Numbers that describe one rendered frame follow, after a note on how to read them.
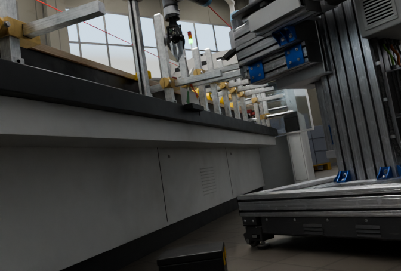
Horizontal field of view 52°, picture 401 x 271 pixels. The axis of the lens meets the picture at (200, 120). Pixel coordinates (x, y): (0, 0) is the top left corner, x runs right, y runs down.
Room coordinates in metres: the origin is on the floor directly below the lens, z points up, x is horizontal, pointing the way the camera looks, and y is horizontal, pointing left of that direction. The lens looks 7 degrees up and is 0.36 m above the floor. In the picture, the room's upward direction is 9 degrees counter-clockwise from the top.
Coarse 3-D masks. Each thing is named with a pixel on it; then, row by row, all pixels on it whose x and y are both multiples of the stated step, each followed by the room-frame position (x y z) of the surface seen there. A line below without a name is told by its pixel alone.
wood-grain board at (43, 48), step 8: (32, 48) 1.39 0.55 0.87; (40, 48) 1.42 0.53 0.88; (48, 48) 1.46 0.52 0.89; (56, 48) 1.50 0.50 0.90; (56, 56) 1.51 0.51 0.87; (64, 56) 1.55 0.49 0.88; (72, 56) 1.59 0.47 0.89; (88, 64) 1.69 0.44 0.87; (96, 64) 1.75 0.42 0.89; (112, 72) 1.86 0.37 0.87; (120, 72) 1.93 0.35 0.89; (136, 80) 2.08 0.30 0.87; (240, 112) 4.05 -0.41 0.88
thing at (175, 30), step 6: (168, 18) 1.89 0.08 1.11; (174, 18) 1.89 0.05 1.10; (174, 24) 1.87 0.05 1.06; (180, 24) 1.87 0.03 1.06; (168, 30) 1.89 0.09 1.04; (174, 30) 1.89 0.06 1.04; (180, 30) 1.89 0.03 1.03; (168, 36) 1.93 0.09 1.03; (174, 36) 1.89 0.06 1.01; (180, 36) 1.89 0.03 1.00
